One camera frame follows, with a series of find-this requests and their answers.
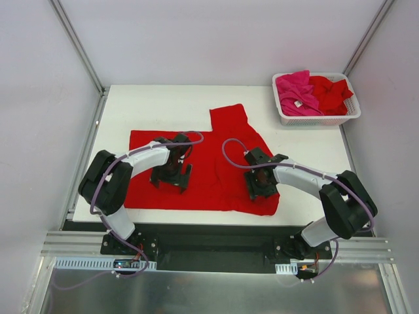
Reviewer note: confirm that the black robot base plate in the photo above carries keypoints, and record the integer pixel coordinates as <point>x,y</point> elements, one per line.
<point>215,248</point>

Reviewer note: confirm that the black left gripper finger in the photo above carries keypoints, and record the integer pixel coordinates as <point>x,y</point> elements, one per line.
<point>155,178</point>
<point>185,177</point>

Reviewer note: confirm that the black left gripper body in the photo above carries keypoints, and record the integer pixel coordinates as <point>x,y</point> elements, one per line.
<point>170,178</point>

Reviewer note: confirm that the pink t shirt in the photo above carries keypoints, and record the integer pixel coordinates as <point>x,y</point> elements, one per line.
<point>296,94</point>

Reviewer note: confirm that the white perforated plastic basket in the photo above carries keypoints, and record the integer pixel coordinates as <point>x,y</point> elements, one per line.
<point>352,105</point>

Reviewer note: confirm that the white cable duct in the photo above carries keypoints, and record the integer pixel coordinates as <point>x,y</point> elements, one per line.
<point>105,264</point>
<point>286,269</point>

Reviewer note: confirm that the left white cable duct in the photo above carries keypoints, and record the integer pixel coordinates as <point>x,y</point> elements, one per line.
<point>105,264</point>

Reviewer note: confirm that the left aluminium frame post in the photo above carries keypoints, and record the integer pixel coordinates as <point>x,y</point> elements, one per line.
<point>76,43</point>

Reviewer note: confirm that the red t shirt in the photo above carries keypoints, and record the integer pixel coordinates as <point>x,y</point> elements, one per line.
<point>215,184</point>
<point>331,95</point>

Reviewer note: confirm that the aluminium frame post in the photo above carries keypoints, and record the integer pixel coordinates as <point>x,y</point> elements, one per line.
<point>373,27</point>
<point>76,43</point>

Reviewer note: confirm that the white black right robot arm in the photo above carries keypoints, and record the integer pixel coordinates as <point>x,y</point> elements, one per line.
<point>347,206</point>

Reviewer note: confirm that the right aluminium frame post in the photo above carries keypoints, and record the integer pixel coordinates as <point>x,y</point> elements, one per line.
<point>373,27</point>

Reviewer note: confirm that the right white cable duct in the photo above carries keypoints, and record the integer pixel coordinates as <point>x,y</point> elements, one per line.
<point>286,269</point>

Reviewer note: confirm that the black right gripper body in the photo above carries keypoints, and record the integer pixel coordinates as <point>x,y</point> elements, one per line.
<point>260,188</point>

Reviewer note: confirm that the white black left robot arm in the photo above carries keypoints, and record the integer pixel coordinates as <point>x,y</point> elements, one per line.
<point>105,188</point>

